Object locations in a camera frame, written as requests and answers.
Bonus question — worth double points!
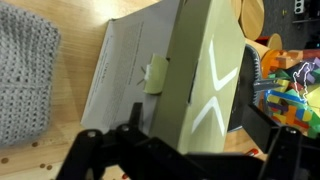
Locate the grey knitted cloth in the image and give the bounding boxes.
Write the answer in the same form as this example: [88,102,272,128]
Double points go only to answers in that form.
[0,3,62,148]

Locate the grey plastic dustpan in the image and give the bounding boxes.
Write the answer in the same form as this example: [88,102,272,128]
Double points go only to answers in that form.
[228,44,283,133]

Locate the red marker pen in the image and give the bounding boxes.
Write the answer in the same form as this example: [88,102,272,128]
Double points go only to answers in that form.
[244,148,259,157]

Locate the spilled dried beans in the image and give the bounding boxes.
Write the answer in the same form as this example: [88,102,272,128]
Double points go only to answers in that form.
[0,141,54,171]

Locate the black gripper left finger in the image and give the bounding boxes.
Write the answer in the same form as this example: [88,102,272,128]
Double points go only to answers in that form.
[114,102,158,149]

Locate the white power strip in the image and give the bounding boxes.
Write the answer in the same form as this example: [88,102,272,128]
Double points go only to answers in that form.
[294,0,306,14]

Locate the white box with green lid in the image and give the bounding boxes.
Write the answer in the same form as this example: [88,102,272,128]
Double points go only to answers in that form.
[80,0,247,155]

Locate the round wooden stool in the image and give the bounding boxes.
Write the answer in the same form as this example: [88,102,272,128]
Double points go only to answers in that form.
[266,32,284,51]
[230,0,243,21]

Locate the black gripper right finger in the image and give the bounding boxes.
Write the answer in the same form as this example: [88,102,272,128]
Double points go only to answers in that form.
[242,104,303,180]

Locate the clear jar of foam blocks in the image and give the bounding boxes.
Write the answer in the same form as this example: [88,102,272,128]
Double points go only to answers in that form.
[258,49,320,139]

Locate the round wooden discs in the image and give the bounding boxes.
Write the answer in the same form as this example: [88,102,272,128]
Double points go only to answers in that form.
[238,0,265,42]

